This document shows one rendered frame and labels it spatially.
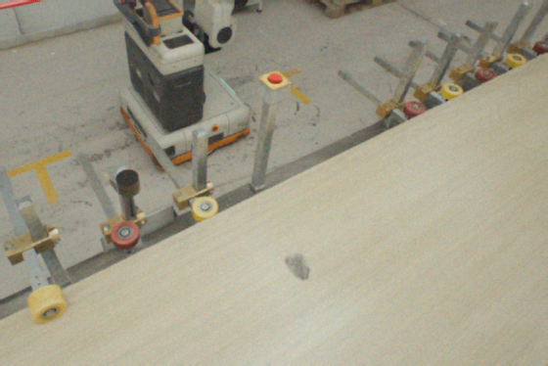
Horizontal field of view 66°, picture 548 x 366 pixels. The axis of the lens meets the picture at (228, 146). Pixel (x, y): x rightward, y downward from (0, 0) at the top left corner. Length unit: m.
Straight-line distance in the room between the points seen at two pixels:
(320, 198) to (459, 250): 0.43
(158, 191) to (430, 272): 1.62
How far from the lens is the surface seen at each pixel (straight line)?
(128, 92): 2.76
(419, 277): 1.36
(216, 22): 2.38
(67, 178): 2.69
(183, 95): 2.30
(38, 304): 1.16
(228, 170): 2.63
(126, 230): 1.29
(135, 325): 1.17
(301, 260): 1.25
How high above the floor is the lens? 1.98
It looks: 45 degrees down
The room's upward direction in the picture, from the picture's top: 5 degrees clockwise
